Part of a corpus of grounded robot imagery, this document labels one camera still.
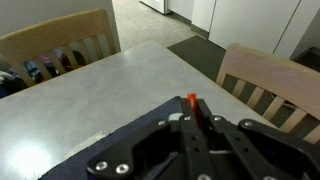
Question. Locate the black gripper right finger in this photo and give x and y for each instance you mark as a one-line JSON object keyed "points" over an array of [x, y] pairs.
{"points": [[252, 150]]}

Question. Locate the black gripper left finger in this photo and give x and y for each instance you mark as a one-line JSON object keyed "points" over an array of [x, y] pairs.
{"points": [[177, 145]]}

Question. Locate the light wooden chair right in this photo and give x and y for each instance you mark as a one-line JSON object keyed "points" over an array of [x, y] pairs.
{"points": [[286, 79]]}

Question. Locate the light wooden chair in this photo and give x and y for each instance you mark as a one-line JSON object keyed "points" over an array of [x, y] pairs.
{"points": [[286, 79], [29, 43]]}

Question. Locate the light wooden chair left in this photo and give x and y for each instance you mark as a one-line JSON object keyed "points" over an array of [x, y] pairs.
{"points": [[29, 43]]}

